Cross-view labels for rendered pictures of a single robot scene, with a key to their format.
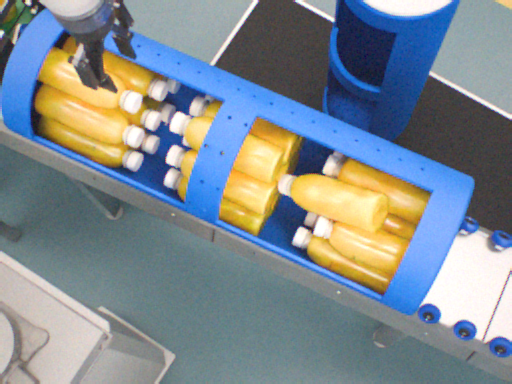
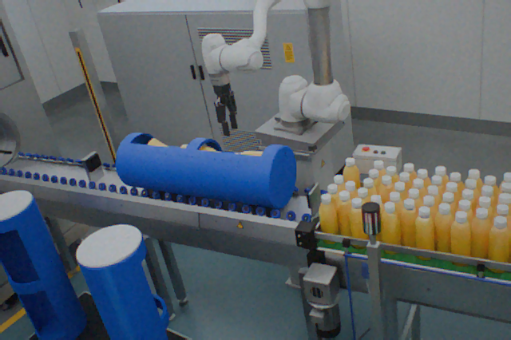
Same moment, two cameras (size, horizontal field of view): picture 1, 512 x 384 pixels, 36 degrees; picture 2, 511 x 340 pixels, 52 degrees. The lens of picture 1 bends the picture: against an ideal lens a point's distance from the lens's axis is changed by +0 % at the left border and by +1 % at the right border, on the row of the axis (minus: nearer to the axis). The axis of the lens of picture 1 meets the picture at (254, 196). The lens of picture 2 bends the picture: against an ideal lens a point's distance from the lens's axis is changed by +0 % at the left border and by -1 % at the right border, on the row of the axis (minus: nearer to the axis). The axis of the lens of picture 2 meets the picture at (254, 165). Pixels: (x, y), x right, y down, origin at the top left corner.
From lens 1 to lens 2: 2.79 m
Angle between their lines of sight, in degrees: 76
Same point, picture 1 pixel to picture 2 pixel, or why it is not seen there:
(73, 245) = (349, 322)
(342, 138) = (156, 151)
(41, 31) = (269, 152)
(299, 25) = not seen: outside the picture
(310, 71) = not seen: outside the picture
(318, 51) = not seen: outside the picture
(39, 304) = (278, 133)
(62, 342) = (268, 128)
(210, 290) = (268, 310)
